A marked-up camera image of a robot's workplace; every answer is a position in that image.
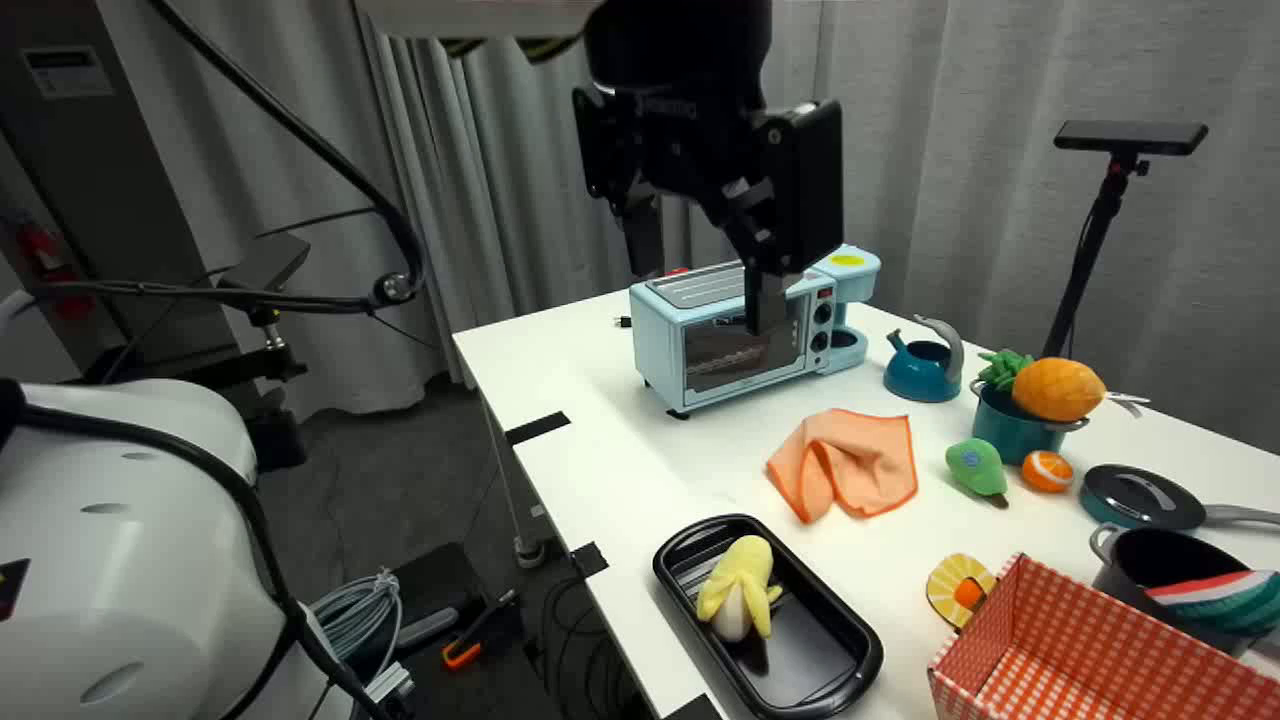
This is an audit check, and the black toy pot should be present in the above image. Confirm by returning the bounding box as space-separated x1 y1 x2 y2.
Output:
1089 521 1280 656

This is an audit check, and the orange fruit toy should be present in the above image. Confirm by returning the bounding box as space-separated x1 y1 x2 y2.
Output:
1017 447 1080 499

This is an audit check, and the green pear plush toy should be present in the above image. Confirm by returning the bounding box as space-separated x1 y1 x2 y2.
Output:
940 436 1017 513

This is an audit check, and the small blue toy pot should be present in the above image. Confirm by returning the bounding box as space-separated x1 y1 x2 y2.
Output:
969 375 1093 469

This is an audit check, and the light blue toaster oven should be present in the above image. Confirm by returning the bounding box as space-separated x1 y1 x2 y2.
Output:
629 241 890 421

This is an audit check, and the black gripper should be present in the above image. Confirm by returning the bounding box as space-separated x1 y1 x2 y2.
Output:
572 82 849 342

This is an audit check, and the orange pineapple plush toy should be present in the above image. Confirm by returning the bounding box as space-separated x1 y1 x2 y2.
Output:
975 347 1112 427

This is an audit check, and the black rectangular tray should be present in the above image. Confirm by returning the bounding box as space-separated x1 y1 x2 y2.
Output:
647 507 890 720

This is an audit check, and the black camera tripod stand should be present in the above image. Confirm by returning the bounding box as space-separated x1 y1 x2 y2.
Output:
1041 118 1214 362

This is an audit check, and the watermelon slice toy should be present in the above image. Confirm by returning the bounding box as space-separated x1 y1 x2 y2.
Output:
1149 567 1280 639

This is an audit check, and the dark teal toy frying pan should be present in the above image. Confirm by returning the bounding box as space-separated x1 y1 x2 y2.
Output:
1076 460 1280 535

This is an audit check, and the orange cloth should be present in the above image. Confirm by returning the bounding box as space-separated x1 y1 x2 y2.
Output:
765 404 925 530

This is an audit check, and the grey curtain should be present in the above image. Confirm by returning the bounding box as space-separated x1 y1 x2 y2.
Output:
92 0 1280 451

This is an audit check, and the light blue cable bundle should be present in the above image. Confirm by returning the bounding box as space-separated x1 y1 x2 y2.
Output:
308 567 413 677

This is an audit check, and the yellow banana plush toy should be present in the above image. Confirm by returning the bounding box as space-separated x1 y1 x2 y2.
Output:
687 534 791 645

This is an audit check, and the red checkered paper basket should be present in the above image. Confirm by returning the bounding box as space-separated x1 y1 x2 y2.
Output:
930 553 1280 720

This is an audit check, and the teal toy kettle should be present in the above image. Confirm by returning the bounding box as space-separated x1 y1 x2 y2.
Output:
880 318 969 408

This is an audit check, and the grey control cabinet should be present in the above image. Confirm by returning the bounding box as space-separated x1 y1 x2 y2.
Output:
0 0 203 375

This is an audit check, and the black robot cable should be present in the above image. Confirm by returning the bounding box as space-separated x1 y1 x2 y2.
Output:
26 0 433 323

